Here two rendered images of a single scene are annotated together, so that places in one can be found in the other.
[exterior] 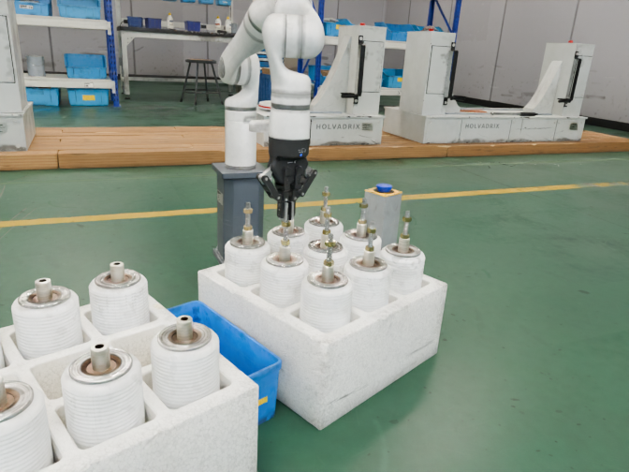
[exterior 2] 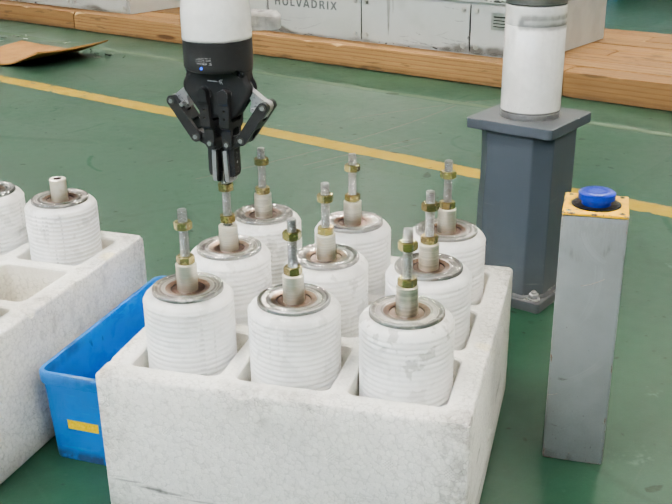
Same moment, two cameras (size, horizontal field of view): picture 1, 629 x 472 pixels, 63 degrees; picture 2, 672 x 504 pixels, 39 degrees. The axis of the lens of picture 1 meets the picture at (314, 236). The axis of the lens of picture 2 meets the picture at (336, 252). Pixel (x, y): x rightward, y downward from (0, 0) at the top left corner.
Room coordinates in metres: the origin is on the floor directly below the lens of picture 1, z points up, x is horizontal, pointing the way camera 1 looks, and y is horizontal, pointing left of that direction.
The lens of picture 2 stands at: (0.57, -0.91, 0.66)
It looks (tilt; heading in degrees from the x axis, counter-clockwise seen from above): 22 degrees down; 62
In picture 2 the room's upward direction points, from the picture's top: 1 degrees counter-clockwise
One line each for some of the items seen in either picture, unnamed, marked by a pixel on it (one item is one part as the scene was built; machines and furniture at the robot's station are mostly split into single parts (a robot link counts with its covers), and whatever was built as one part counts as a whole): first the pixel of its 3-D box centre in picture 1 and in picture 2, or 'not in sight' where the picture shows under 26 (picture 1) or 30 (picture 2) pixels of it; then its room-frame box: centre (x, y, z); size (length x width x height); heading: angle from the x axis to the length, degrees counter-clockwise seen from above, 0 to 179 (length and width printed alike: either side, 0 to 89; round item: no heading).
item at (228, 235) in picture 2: (285, 253); (228, 237); (0.94, 0.06, 0.26); 0.02 x 0.02 x 0.03
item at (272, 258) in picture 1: (285, 259); (229, 248); (0.94, 0.06, 0.25); 0.08 x 0.08 x 0.01
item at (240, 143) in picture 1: (241, 139); (533, 59); (1.52, 0.24, 0.39); 0.09 x 0.09 x 0.17; 24
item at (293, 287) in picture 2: (369, 258); (293, 288); (0.94, -0.11, 0.26); 0.02 x 0.02 x 0.03
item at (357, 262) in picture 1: (368, 263); (293, 299); (0.94, -0.11, 0.25); 0.08 x 0.08 x 0.01
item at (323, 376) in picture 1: (320, 313); (328, 381); (1.02, -0.03, 0.09); 0.39 x 0.39 x 0.18; 46
